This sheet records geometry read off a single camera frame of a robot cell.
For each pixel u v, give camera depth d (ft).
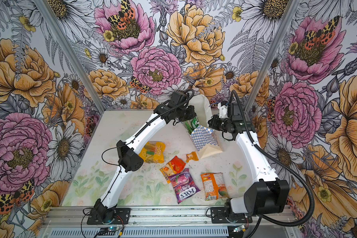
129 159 1.87
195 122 2.86
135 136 1.95
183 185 2.66
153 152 2.93
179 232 2.55
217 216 2.43
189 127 3.09
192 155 3.09
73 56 2.94
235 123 1.81
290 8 2.36
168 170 2.90
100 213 2.11
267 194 1.33
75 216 2.50
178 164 2.94
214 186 2.65
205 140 2.80
